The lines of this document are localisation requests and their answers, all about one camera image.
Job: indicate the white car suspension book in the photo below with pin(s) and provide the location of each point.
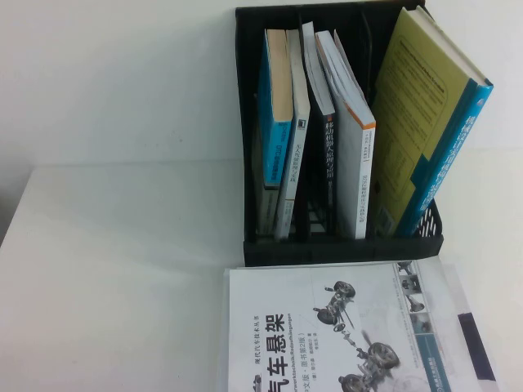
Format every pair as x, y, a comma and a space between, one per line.
286, 294

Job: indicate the thin grey book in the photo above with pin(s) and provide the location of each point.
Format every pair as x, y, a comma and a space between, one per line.
265, 208

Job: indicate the blue cover paperback book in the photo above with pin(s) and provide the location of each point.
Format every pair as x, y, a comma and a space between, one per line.
278, 155

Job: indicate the white book grey spine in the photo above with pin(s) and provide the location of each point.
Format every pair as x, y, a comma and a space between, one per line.
295, 163

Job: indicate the black plastic book stand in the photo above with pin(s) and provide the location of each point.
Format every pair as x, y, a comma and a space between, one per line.
306, 253

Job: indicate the black spine book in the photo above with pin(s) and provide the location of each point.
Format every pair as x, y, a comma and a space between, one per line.
329, 143

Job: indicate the white book orange stripe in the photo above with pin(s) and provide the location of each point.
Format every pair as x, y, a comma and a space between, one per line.
359, 183

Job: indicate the yellow cover blue spine hardback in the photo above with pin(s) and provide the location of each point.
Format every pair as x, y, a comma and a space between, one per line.
408, 102

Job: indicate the magazine with man portrait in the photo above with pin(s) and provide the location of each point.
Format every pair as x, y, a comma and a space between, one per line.
474, 339

